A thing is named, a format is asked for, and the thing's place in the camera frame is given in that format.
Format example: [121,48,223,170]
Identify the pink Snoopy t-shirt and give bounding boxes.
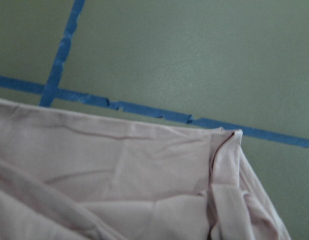
[0,99,290,240]

